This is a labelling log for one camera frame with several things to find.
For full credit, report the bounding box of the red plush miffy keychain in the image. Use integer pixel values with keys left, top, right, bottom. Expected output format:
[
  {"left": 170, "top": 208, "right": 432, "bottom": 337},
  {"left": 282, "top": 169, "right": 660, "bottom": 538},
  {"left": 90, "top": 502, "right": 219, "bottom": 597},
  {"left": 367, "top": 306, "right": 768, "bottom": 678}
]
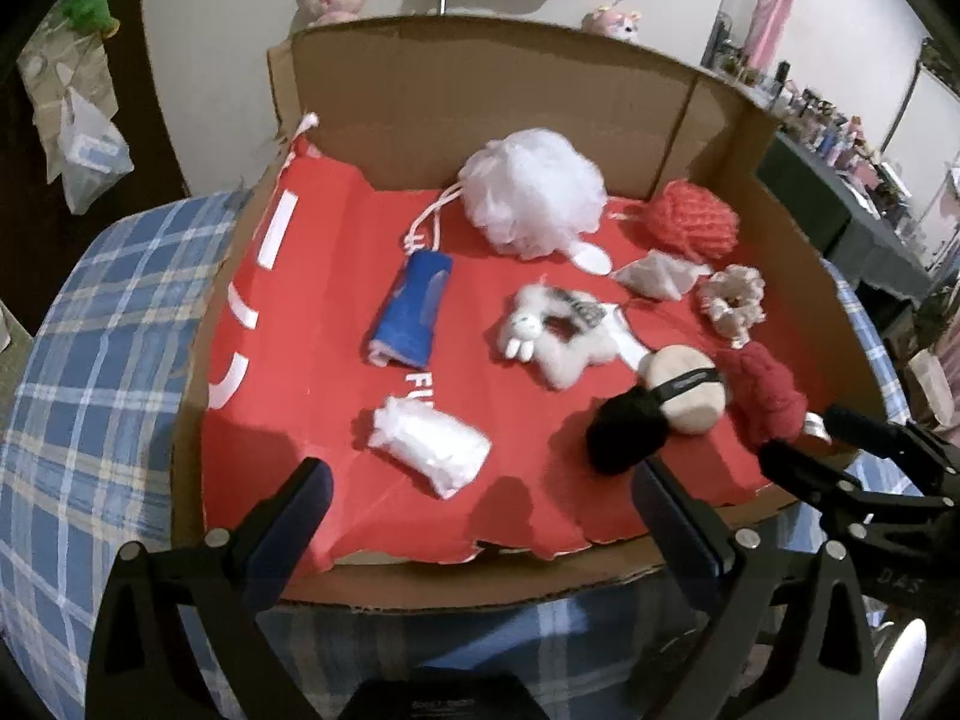
[{"left": 715, "top": 341, "right": 832, "bottom": 450}]

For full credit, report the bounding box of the grey white cloth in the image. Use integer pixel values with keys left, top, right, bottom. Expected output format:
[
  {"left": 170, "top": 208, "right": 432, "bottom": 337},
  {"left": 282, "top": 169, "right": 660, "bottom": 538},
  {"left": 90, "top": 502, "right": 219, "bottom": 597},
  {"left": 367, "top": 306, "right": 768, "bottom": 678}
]
[{"left": 612, "top": 249, "right": 713, "bottom": 301}]

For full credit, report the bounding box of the white fluffy star miffy charm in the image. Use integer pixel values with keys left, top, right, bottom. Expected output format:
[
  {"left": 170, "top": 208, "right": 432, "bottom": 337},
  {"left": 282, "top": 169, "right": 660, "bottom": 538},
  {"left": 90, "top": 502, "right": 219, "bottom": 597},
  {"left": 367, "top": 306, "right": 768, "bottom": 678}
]
[{"left": 496, "top": 283, "right": 651, "bottom": 392}]

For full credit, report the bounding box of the cream scrunchie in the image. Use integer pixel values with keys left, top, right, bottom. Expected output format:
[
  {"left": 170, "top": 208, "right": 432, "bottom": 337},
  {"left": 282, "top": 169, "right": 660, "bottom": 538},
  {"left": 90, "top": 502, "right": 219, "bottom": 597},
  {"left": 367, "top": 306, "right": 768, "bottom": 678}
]
[{"left": 698, "top": 263, "right": 766, "bottom": 349}]

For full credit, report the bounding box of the dark green covered side table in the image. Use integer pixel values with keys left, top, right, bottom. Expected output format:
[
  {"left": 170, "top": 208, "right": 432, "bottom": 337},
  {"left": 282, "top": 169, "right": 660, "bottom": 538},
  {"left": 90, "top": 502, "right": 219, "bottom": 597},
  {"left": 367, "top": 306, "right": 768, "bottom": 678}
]
[{"left": 757, "top": 133, "right": 932, "bottom": 317}]

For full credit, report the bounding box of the red foam net sleeve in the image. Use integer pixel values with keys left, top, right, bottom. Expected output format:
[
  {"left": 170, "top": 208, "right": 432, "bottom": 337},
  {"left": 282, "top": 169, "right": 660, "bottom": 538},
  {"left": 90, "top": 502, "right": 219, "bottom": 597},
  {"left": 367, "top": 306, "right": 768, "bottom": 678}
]
[{"left": 643, "top": 179, "right": 740, "bottom": 263}]

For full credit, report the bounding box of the white wardrobe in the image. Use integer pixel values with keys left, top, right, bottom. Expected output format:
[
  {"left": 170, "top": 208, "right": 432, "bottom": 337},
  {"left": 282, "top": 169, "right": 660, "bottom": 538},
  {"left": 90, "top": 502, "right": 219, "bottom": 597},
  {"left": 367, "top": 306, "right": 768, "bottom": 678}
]
[{"left": 884, "top": 37, "right": 958, "bottom": 270}]

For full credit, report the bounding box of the blue plaid tablecloth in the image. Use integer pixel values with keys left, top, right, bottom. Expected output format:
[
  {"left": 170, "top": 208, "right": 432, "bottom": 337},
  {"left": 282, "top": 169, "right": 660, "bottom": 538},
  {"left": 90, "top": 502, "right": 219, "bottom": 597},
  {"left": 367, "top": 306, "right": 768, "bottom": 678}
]
[{"left": 0, "top": 190, "right": 925, "bottom": 720}]

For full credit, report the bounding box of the dark patterned tin box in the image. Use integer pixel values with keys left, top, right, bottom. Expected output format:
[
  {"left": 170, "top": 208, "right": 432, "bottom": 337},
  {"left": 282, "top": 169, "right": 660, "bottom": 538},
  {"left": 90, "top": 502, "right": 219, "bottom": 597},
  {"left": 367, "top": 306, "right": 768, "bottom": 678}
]
[{"left": 338, "top": 668, "right": 548, "bottom": 720}]

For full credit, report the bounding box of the cardboard box with red liner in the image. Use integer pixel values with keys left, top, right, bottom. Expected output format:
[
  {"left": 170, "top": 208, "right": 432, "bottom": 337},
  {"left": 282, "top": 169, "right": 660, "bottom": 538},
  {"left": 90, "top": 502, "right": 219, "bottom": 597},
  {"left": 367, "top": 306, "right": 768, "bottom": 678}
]
[{"left": 171, "top": 16, "right": 885, "bottom": 611}]

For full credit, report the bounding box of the white mesh bath pouf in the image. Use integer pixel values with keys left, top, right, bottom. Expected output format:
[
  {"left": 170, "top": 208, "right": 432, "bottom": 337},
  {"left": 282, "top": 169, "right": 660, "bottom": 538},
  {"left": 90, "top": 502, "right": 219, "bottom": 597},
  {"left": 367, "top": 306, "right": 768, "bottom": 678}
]
[{"left": 402, "top": 128, "right": 612, "bottom": 277}]

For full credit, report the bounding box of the blue tissue packet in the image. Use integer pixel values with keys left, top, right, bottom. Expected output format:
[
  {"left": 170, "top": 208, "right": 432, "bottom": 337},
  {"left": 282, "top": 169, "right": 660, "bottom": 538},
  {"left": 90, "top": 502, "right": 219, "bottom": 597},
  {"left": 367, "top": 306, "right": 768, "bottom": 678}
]
[{"left": 368, "top": 250, "right": 452, "bottom": 371}]

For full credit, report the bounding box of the dark brown door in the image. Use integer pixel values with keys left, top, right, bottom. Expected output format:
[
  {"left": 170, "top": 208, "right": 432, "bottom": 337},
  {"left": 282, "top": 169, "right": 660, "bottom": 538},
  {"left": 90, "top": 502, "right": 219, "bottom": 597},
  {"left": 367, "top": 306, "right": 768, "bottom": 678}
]
[{"left": 2, "top": 0, "right": 187, "bottom": 332}]

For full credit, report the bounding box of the white plastic bag on door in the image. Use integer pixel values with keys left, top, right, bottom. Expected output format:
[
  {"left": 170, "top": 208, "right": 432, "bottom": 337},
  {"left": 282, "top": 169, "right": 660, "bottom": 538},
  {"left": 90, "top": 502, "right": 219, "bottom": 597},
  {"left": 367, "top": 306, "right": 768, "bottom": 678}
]
[{"left": 57, "top": 88, "right": 135, "bottom": 216}]

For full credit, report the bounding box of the hanging organizer on door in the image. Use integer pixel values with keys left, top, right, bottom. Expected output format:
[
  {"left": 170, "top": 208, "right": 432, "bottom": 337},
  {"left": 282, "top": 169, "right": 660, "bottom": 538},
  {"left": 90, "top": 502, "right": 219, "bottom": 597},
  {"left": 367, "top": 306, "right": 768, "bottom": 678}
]
[{"left": 16, "top": 0, "right": 119, "bottom": 184}]

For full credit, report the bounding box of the green plush on door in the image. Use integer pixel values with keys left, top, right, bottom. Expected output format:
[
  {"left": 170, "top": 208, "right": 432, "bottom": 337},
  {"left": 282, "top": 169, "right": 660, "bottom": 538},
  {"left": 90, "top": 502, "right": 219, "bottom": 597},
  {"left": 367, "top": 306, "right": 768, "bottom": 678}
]
[{"left": 62, "top": 0, "right": 121, "bottom": 39}]

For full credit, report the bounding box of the wall mirror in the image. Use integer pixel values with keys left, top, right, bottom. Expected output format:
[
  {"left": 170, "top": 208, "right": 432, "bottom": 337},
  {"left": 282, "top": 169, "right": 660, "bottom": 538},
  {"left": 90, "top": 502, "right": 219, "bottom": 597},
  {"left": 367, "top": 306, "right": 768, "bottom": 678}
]
[{"left": 701, "top": 0, "right": 794, "bottom": 75}]

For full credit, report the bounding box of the pink cat plush on wall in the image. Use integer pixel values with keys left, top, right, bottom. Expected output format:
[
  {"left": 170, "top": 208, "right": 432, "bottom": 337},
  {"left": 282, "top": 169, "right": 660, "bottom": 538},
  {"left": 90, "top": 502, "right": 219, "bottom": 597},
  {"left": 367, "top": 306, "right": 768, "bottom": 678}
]
[{"left": 581, "top": 0, "right": 641, "bottom": 46}]

